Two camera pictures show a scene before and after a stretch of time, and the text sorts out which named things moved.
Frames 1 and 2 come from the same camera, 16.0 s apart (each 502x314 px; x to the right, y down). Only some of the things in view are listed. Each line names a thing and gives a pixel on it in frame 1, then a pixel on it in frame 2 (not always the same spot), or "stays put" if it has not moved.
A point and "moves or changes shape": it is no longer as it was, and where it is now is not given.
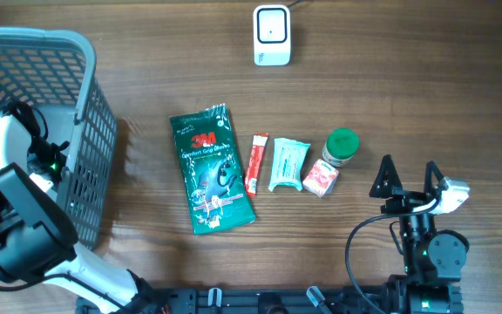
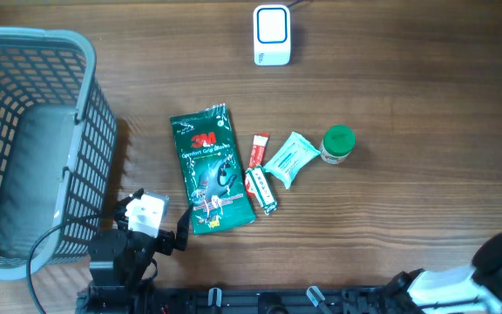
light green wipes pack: (288, 159) moves or changes shape
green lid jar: (340, 146) stays put
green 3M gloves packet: (213, 170) stays put
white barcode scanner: (272, 35) stays put
